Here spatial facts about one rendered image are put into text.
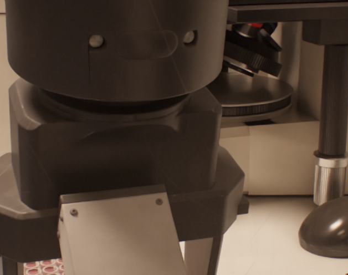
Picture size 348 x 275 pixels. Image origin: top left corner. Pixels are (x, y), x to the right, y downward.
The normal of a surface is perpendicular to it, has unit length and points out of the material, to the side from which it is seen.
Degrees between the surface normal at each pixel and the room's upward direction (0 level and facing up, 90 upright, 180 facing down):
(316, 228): 49
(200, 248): 90
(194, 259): 90
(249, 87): 0
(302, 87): 90
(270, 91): 0
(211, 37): 99
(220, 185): 12
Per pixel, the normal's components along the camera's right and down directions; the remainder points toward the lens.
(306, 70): -0.95, 0.09
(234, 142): 0.31, 0.27
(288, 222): 0.00, -0.96
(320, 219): -0.61, -0.66
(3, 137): -0.33, 0.28
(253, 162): -0.01, 0.28
